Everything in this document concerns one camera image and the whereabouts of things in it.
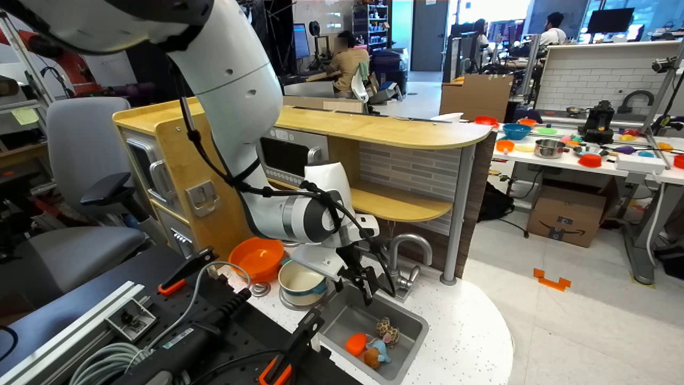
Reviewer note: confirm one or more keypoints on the person in tan shirt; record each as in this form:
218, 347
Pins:
352, 65

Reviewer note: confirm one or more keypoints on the aluminium extrusion rail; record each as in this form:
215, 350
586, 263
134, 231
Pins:
71, 332

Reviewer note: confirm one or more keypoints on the red bowl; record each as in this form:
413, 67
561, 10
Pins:
590, 161

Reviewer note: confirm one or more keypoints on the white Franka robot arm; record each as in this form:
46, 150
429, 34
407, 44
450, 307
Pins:
228, 78

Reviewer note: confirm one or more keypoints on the black mounting table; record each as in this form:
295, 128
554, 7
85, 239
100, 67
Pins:
43, 313

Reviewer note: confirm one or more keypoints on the black computer monitor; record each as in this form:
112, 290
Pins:
609, 20

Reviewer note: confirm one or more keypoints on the orange plastic bracket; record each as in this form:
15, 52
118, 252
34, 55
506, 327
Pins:
553, 283

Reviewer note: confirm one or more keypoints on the person in white shirt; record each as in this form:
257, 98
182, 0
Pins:
554, 34

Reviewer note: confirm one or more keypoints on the white tiled panel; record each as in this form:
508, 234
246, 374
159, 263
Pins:
605, 72

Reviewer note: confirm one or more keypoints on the orange plastic toy object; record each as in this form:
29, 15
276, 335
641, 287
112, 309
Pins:
356, 344

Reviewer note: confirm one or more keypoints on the wooden toy kitchen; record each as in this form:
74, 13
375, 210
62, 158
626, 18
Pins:
386, 128

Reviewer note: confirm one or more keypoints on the teal pot cream interior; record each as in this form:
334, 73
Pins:
302, 280

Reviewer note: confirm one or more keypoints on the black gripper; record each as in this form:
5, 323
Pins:
356, 255

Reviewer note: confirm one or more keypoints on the grey office chair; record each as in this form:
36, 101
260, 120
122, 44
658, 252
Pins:
87, 141

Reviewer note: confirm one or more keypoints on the metal corner bracket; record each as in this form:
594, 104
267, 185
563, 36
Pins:
131, 322

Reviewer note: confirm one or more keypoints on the silver toy faucet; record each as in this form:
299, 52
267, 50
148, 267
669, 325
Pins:
408, 239

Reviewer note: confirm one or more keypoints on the grey toy microwave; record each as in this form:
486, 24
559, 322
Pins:
285, 156

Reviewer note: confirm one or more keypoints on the orange brown toy piece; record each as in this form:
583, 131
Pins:
371, 359

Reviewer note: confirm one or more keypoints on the blue toy piece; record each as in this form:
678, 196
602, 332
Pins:
380, 347

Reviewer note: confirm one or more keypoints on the brown toy food piece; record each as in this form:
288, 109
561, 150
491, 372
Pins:
388, 332

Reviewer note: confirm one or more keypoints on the orange bowl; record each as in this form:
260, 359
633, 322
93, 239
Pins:
486, 122

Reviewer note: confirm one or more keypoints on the brown cardboard panel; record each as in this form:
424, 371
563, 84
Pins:
475, 97

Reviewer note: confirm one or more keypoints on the printed cardboard box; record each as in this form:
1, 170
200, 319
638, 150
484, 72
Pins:
567, 216

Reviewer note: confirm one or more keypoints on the grey toy sink basin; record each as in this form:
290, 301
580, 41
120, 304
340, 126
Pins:
334, 332

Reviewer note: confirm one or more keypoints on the white work table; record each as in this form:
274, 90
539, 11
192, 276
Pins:
626, 165

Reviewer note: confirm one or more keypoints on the blue bowl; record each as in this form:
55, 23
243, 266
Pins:
516, 131

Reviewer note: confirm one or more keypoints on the small metal pot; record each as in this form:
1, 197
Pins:
547, 148

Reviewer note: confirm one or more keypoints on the orange plastic plate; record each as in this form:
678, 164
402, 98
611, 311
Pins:
257, 258

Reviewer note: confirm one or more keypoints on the black camera on tripod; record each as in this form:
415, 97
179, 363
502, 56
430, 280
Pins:
666, 65

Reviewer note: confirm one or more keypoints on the black bag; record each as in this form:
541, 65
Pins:
494, 204

